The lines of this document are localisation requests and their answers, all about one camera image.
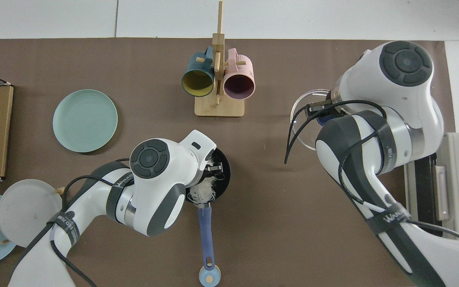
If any white vermicelli bundle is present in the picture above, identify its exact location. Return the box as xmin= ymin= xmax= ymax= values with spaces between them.
xmin=188 ymin=157 xmax=218 ymax=204

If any round glass lid blue knob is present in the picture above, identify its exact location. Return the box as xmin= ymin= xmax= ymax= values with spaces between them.
xmin=290 ymin=88 xmax=335 ymax=152

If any green plate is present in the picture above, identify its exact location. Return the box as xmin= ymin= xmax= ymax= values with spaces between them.
xmin=53 ymin=89 xmax=118 ymax=153

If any wooden plate rack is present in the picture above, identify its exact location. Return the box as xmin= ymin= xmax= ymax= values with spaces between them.
xmin=0 ymin=187 xmax=65 ymax=244

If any white plate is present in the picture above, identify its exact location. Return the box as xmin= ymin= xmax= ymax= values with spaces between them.
xmin=0 ymin=179 xmax=63 ymax=248

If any wooden cup stand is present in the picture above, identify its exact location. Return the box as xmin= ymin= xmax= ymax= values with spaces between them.
xmin=194 ymin=1 xmax=247 ymax=118

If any pink cup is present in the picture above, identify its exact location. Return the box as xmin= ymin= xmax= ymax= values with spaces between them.
xmin=223 ymin=48 xmax=256 ymax=100

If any dark teal cup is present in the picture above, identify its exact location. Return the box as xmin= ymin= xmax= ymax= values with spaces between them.
xmin=181 ymin=46 xmax=216 ymax=97

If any brown table cloth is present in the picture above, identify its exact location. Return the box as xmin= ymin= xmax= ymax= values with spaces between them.
xmin=0 ymin=38 xmax=456 ymax=287

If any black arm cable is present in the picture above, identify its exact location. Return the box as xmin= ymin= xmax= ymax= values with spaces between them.
xmin=284 ymin=100 xmax=459 ymax=240
xmin=12 ymin=159 xmax=134 ymax=287

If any black pot blue handle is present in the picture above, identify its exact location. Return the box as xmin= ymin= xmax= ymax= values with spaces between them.
xmin=185 ymin=147 xmax=231 ymax=268

